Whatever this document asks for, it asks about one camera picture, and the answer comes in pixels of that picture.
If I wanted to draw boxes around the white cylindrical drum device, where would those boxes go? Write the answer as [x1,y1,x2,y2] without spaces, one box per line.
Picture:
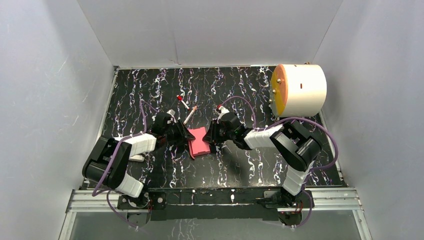
[269,64,327,118]

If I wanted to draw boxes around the orange capped white marker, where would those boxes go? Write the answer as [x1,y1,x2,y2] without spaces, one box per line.
[183,105,198,125]

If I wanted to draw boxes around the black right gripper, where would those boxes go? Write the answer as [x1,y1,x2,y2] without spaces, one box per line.
[202,120,235,144]

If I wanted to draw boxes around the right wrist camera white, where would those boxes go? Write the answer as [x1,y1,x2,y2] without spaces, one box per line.
[217,105,230,120]

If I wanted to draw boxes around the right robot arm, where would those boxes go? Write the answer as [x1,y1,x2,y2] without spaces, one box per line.
[202,112,323,207]

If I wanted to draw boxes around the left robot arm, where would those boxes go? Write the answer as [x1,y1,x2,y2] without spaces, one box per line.
[82,111,195,208]

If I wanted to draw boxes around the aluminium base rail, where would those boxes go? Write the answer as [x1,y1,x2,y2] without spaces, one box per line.
[66,187,363,213]

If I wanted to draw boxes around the red capped white marker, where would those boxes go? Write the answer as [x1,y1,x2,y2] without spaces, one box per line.
[176,95,191,110]

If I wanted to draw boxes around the pink cardboard box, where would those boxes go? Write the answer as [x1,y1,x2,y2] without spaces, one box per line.
[188,127,211,159]

